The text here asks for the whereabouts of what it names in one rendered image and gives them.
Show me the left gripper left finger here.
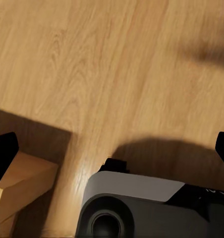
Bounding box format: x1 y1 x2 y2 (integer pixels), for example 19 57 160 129
0 132 19 180

